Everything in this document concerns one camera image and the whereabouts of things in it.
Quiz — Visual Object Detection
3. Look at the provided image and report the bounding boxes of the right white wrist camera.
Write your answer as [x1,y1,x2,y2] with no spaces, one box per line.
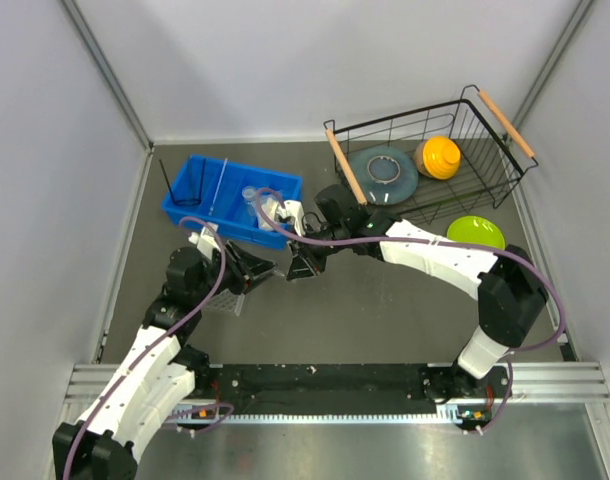
[276,200,305,236]

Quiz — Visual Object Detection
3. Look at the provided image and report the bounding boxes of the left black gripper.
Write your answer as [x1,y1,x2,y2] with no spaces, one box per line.
[192,239,279,303]

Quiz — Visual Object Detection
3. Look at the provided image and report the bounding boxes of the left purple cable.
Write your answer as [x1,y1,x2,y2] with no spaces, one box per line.
[62,217,235,480]

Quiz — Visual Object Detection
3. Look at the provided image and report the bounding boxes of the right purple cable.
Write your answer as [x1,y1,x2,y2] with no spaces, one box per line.
[254,187,567,435]

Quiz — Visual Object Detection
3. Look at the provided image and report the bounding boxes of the lime green plate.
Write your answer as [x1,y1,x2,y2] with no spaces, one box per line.
[447,215,506,249]

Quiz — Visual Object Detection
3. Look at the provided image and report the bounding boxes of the purple cable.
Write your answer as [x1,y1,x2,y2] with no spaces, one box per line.
[62,217,235,480]
[254,187,567,435]

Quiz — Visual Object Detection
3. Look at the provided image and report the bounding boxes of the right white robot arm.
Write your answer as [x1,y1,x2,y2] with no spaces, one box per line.
[276,185,549,400]

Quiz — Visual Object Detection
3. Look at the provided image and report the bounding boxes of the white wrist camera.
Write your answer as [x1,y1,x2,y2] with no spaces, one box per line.
[276,200,305,236]
[188,222,221,261]

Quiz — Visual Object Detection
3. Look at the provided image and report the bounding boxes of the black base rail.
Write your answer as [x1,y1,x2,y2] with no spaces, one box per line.
[69,362,610,426]

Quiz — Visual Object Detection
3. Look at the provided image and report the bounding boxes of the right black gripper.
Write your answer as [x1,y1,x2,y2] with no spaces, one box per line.
[286,222,350,281]

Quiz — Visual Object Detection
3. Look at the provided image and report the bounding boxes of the black wire basket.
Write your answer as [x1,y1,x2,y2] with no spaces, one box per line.
[324,84,539,223]

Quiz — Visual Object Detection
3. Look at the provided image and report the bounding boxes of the clear bag of white powder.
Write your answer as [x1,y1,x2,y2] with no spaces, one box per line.
[252,193,281,231]

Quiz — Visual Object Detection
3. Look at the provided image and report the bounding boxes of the black wire ring stand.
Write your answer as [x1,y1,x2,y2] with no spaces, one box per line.
[158,155,206,209]

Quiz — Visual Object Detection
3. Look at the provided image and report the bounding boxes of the glass bulb tube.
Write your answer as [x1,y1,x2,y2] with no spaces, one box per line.
[208,158,229,217]

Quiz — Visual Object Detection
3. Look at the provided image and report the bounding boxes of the blue-grey ceramic plate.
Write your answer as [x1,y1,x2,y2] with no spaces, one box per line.
[349,146,419,206]

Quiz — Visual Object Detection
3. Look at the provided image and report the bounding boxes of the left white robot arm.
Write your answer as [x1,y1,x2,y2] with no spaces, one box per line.
[52,241,277,479]

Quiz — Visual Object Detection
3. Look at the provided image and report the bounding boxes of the blue plastic divided bin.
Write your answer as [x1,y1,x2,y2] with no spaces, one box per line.
[161,155,302,250]

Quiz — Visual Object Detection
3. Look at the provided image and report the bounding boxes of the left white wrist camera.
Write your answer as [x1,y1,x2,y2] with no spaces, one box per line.
[188,222,221,261]

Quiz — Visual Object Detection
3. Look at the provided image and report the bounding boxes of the orange ribbed bowl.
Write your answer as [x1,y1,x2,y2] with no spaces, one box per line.
[413,136,461,180]

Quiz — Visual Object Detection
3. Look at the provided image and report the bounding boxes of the clear plastic well plate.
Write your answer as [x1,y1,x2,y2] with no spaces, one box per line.
[204,290,245,316]

